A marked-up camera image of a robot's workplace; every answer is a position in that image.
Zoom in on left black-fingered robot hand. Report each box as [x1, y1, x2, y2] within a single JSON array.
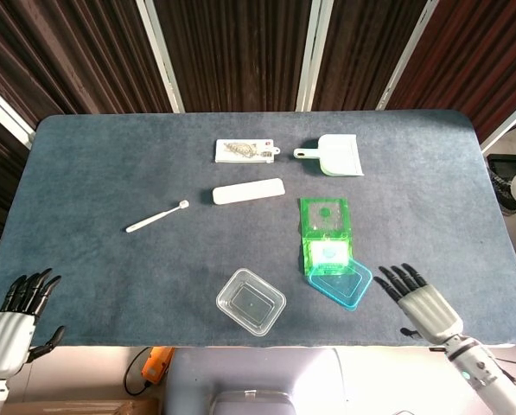
[[0, 268, 67, 380]]

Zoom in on right black-fingered robot hand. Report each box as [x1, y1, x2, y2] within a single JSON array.
[[372, 262, 465, 346]]

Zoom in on blue transparent container lid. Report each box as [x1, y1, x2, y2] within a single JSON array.
[[307, 258, 374, 312]]

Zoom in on clear plastic container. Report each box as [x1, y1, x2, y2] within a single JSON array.
[[215, 267, 288, 337]]

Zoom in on blue grey table cloth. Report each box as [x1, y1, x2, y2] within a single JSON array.
[[0, 110, 516, 349]]

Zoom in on green packet with white pad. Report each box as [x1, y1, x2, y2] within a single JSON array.
[[300, 235, 356, 278]]

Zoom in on grey patterned shoe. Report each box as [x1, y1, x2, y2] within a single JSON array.
[[490, 169, 516, 216]]

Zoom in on green packet with dark dot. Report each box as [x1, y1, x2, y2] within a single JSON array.
[[299, 196, 350, 239]]

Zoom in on black flat box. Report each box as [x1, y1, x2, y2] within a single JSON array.
[[486, 153, 516, 182]]

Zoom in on white plastic dustpan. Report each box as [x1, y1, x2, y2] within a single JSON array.
[[292, 133, 366, 178]]

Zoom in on grey robot torso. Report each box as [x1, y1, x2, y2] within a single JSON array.
[[163, 347, 346, 415]]

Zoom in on white toothbrush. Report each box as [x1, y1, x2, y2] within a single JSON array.
[[124, 199, 190, 234]]

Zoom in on white oblong toothbrush case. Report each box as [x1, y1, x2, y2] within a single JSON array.
[[212, 177, 286, 207]]

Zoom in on white printed card package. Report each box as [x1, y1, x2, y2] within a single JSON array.
[[214, 138, 281, 165]]

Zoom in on black cable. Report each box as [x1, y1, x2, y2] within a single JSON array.
[[124, 348, 155, 397]]

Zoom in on white frame post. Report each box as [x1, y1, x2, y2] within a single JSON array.
[[295, 0, 334, 113], [479, 92, 516, 153], [375, 0, 440, 112], [0, 76, 36, 151], [135, 0, 186, 114]]

